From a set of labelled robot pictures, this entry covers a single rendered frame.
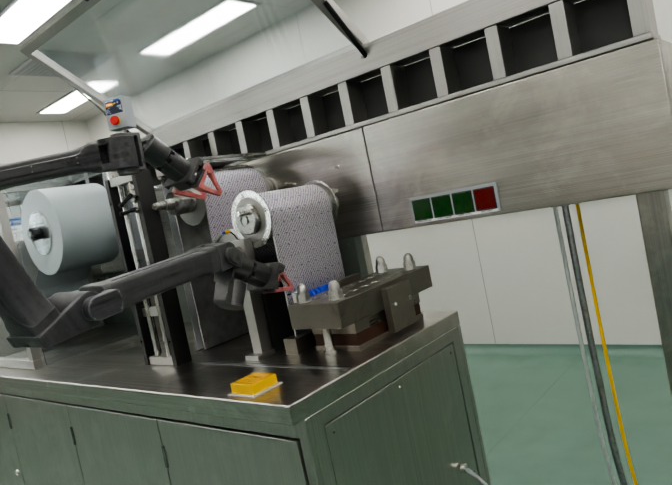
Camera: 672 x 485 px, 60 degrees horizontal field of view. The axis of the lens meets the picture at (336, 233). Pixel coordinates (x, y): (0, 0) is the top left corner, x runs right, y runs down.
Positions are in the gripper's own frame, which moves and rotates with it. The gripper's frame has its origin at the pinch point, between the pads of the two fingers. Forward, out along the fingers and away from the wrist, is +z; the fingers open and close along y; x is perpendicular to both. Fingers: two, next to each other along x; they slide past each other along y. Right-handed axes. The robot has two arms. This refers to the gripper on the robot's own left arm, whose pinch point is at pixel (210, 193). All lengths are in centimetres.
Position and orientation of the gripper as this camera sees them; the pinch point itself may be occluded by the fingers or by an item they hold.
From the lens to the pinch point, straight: 142.3
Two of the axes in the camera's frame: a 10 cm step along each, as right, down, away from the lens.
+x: 2.6, -8.6, 4.5
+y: 7.6, -1.1, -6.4
